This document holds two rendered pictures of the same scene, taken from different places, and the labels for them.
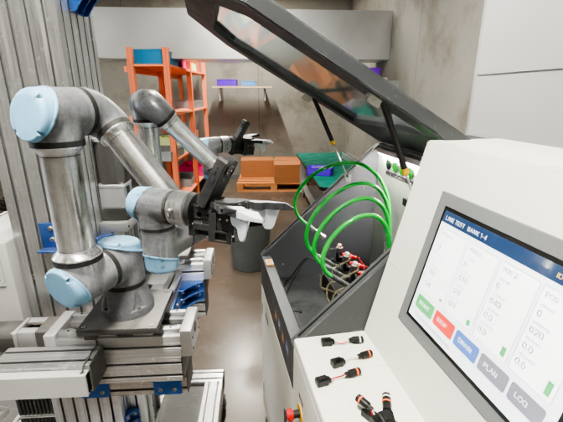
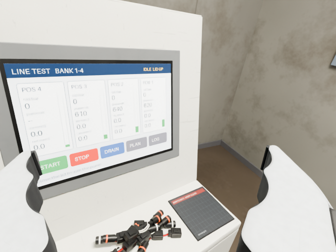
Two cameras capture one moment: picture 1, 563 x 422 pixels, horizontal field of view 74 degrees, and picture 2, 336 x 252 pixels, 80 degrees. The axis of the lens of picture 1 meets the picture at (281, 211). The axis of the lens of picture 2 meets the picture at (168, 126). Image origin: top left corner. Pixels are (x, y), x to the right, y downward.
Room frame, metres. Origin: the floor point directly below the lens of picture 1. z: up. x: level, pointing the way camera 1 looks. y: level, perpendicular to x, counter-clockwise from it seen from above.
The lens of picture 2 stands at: (0.72, 0.10, 1.52)
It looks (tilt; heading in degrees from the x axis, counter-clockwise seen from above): 27 degrees down; 242
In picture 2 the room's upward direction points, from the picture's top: 9 degrees clockwise
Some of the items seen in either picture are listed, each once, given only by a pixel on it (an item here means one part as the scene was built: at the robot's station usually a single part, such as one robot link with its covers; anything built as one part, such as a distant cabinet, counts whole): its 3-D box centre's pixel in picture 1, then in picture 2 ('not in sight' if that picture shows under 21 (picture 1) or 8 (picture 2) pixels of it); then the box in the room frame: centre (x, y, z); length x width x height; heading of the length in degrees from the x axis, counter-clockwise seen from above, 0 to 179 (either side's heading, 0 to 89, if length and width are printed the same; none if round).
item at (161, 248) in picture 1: (165, 244); not in sight; (0.80, 0.27, 1.34); 0.11 x 0.08 x 0.11; 158
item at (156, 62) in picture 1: (178, 129); not in sight; (5.96, 1.62, 1.12); 2.52 x 0.66 x 2.25; 3
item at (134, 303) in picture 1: (126, 293); not in sight; (1.01, 0.47, 1.09); 0.15 x 0.15 x 0.10
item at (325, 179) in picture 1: (334, 187); not in sight; (4.99, -0.73, 0.42); 2.34 x 0.94 x 0.85; 3
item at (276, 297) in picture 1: (278, 306); not in sight; (1.29, 0.01, 0.87); 0.62 x 0.04 x 0.16; 11
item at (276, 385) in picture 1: (275, 393); not in sight; (1.29, 0.03, 0.44); 0.65 x 0.02 x 0.68; 11
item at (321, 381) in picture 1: (338, 376); not in sight; (0.77, -0.14, 0.99); 0.12 x 0.02 x 0.02; 109
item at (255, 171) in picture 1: (273, 172); not in sight; (6.85, 0.14, 0.24); 1.33 x 0.93 x 0.48; 93
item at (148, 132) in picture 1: (151, 154); not in sight; (1.62, 0.57, 1.41); 0.15 x 0.12 x 0.55; 29
